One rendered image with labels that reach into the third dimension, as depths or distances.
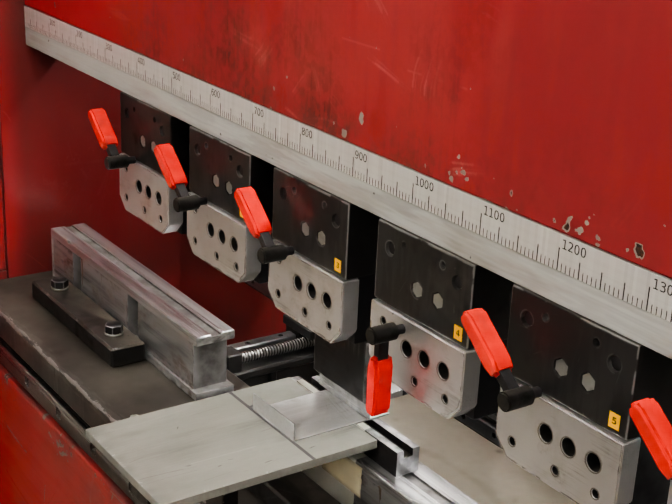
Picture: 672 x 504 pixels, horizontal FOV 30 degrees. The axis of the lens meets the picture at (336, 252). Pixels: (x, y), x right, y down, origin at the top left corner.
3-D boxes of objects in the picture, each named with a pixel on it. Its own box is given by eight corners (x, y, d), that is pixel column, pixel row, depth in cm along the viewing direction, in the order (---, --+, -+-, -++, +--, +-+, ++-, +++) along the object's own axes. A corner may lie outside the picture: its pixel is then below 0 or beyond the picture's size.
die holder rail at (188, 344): (52, 281, 209) (50, 227, 205) (86, 275, 212) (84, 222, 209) (195, 402, 170) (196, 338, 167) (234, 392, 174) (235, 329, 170)
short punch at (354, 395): (312, 386, 148) (315, 311, 144) (326, 382, 149) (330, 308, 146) (361, 421, 140) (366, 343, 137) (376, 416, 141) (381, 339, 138)
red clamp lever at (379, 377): (360, 413, 126) (365, 324, 123) (392, 404, 128) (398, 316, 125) (370, 421, 125) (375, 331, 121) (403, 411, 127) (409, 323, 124)
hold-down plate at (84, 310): (32, 297, 202) (31, 280, 201) (63, 291, 205) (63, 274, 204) (111, 368, 179) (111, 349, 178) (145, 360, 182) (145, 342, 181)
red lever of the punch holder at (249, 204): (233, 185, 140) (266, 259, 137) (264, 180, 143) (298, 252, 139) (227, 194, 142) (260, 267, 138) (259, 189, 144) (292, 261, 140)
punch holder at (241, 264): (186, 249, 162) (186, 125, 156) (243, 239, 166) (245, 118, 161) (245, 288, 150) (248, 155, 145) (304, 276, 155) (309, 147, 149)
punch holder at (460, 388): (366, 367, 131) (375, 218, 125) (430, 351, 136) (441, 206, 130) (458, 427, 120) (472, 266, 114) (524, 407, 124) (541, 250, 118)
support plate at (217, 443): (85, 436, 137) (85, 428, 136) (289, 384, 151) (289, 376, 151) (160, 514, 123) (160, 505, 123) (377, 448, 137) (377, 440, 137)
